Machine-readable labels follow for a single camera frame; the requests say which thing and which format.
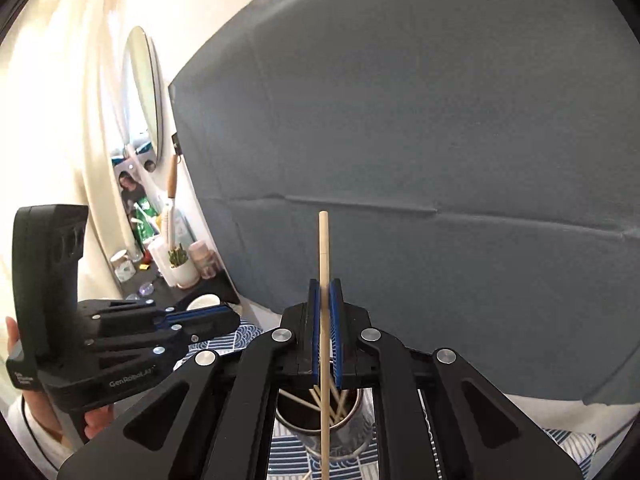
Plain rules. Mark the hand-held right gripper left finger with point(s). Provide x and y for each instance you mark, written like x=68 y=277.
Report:
x=315 y=340

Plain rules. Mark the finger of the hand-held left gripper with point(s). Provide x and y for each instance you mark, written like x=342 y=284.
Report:
x=150 y=347
x=200 y=314

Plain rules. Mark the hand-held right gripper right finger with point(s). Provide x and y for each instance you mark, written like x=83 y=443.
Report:
x=337 y=340

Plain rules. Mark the pile of wooden chopsticks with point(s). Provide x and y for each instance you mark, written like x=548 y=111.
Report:
x=300 y=402

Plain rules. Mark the dark cylindrical utensil holder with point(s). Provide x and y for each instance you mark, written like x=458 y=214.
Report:
x=350 y=425

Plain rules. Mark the single long wooden chopstick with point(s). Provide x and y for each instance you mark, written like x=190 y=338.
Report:
x=324 y=250

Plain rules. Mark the person's left hand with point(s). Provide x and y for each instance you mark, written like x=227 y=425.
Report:
x=42 y=405

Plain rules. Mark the beige mug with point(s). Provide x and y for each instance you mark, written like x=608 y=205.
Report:
x=206 y=302

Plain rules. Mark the black side table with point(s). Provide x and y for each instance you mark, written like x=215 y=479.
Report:
x=210 y=290

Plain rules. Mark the small plant in white pot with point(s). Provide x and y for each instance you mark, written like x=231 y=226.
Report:
x=182 y=272

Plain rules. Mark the pink jar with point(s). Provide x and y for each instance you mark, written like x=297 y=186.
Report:
x=204 y=260

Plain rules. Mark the white bottle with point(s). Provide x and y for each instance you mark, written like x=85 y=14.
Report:
x=159 y=257

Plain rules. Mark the glass jar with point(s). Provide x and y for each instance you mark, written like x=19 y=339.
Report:
x=122 y=266

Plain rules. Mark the black clip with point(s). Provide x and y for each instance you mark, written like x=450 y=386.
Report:
x=176 y=142

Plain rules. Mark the cream curtain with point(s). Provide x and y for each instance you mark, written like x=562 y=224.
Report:
x=55 y=85

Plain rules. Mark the blue patterned tablecloth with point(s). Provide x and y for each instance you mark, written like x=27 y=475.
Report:
x=500 y=460

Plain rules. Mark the grey backdrop cloth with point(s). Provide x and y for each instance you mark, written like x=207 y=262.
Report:
x=425 y=135

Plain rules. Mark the oval wall mirror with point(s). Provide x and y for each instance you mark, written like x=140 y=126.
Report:
x=142 y=100

